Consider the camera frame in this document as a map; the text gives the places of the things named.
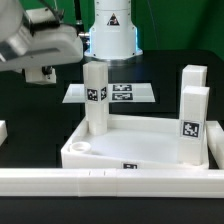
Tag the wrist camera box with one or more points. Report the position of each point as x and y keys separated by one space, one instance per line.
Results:
x=43 y=17

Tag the white front fence bar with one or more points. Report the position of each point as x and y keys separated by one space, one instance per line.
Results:
x=112 y=182

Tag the white right fence block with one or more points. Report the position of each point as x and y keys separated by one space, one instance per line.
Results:
x=215 y=138

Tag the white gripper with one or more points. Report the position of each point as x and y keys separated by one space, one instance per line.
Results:
x=43 y=49

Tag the white left fence block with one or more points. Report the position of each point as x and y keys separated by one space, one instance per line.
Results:
x=3 y=131

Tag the white fence block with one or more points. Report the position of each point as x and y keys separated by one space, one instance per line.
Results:
x=215 y=138
x=3 y=131

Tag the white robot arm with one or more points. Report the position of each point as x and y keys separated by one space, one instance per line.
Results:
x=113 y=36

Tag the white desk top tray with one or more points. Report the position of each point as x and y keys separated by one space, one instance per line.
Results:
x=131 y=142

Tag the fiducial marker sheet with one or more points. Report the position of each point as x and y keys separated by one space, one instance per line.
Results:
x=117 y=92

